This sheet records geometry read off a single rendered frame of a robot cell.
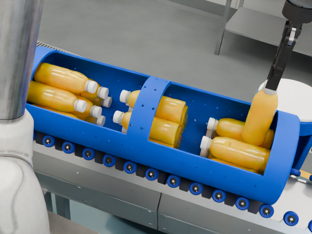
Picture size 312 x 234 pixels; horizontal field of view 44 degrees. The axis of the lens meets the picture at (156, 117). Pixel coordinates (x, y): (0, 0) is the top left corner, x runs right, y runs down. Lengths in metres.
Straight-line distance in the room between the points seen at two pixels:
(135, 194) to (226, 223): 0.31
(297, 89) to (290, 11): 0.77
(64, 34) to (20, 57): 3.20
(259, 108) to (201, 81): 2.40
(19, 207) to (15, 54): 0.30
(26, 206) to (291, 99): 1.14
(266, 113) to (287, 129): 0.08
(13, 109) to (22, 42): 0.16
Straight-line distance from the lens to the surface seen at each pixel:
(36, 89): 1.29
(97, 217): 2.33
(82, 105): 1.24
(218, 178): 1.13
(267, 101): 1.08
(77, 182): 1.39
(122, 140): 1.15
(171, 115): 1.17
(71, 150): 1.33
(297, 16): 0.96
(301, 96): 1.65
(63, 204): 1.89
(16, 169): 0.80
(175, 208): 1.30
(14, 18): 0.80
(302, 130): 1.56
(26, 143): 0.94
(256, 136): 1.15
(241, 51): 4.09
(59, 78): 1.28
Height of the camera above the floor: 1.90
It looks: 40 degrees down
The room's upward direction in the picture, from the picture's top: 7 degrees clockwise
